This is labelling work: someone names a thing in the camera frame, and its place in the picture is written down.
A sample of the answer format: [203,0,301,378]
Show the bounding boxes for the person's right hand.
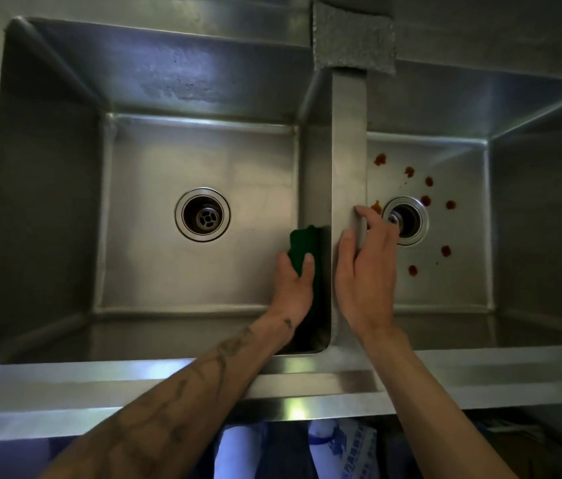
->
[334,204,401,341]

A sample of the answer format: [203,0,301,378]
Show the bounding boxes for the person's left hand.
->
[264,251,317,343]

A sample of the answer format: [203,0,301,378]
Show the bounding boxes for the green scouring cloth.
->
[288,225,327,353]

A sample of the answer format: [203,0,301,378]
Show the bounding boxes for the person's left forearm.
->
[39,313,294,479]

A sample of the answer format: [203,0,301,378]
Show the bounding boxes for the person's right forearm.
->
[360,323,519,479]

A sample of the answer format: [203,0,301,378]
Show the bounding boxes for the basin drain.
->
[175,187,232,243]
[381,196,430,247]

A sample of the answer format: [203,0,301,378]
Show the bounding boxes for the white blue-printed bag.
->
[308,418,377,479]

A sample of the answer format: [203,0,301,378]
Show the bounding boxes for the silver scouring sponge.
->
[312,0,397,75]

